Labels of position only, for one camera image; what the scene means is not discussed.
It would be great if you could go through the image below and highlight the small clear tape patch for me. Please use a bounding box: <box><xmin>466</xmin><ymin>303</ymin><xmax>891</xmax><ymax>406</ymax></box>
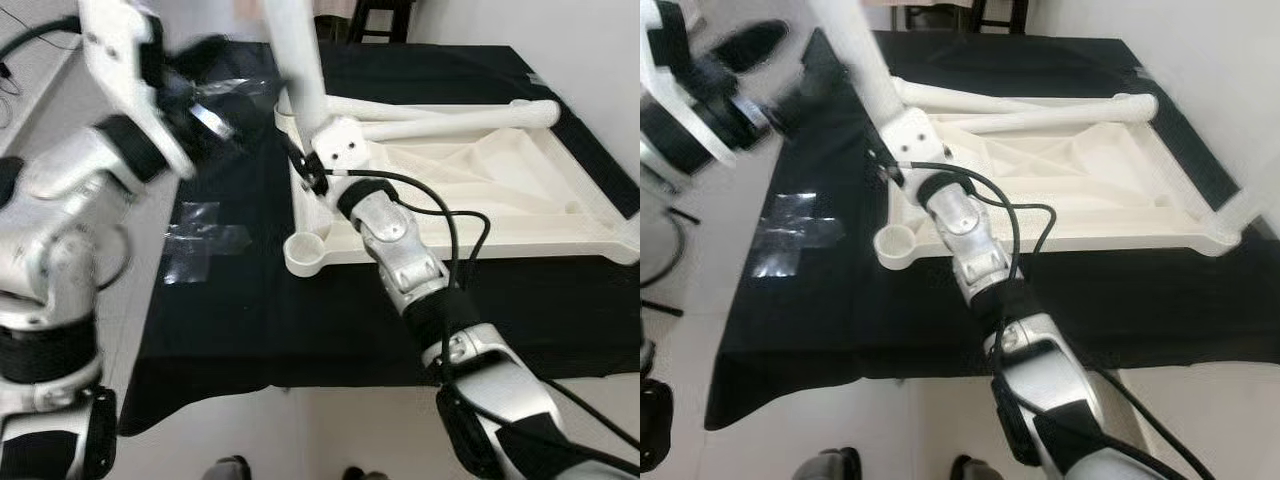
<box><xmin>215</xmin><ymin>70</ymin><xmax>281</xmax><ymax>101</ymax></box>

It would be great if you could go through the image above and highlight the cross-shaped clear tape patch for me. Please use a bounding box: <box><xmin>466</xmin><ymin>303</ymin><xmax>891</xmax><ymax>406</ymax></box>
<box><xmin>160</xmin><ymin>200</ymin><xmax>251</xmax><ymax>286</ymax></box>
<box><xmin>752</xmin><ymin>192</ymin><xmax>846</xmax><ymax>279</ymax></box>

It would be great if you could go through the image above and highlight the black tablecloth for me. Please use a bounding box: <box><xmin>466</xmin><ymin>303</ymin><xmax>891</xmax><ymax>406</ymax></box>
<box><xmin>705</xmin><ymin>28</ymin><xmax>1280</xmax><ymax>431</ymax></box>
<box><xmin>118</xmin><ymin>40</ymin><xmax>641</xmax><ymax>436</ymax></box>

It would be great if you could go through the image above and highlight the black stool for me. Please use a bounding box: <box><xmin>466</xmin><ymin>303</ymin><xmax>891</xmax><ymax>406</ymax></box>
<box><xmin>900</xmin><ymin>0</ymin><xmax>1031</xmax><ymax>36</ymax></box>
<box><xmin>345</xmin><ymin>0</ymin><xmax>416</xmax><ymax>43</ymax></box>

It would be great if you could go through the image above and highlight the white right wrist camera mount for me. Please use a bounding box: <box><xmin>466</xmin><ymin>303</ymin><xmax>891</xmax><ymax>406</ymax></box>
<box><xmin>885</xmin><ymin>108</ymin><xmax>946</xmax><ymax>191</ymax></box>
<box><xmin>310</xmin><ymin>118</ymin><xmax>373</xmax><ymax>201</ymax></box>

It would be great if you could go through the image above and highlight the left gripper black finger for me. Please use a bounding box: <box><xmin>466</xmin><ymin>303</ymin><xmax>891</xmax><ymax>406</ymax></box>
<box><xmin>776</xmin><ymin>62</ymin><xmax>849</xmax><ymax>136</ymax></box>
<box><xmin>706</xmin><ymin>22</ymin><xmax>789</xmax><ymax>73</ymax></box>
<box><xmin>216</xmin><ymin>88</ymin><xmax>273</xmax><ymax>151</ymax></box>
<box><xmin>166</xmin><ymin>37</ymin><xmax>229</xmax><ymax>81</ymax></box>

